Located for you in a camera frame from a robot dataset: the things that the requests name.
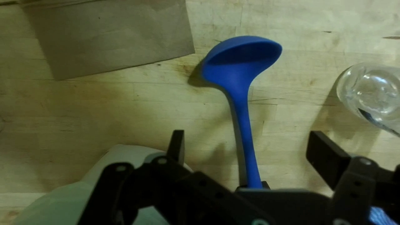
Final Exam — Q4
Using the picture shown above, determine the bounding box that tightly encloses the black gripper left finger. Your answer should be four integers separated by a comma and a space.
166, 131, 185, 166

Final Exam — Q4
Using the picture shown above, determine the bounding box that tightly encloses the clear glass jar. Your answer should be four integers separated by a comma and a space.
336, 63, 400, 137

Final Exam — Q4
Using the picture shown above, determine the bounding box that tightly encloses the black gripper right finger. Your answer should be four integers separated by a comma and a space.
306, 132, 351, 191

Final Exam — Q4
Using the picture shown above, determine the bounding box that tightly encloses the blue silicone spoon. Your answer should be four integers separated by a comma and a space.
200, 37, 282, 189

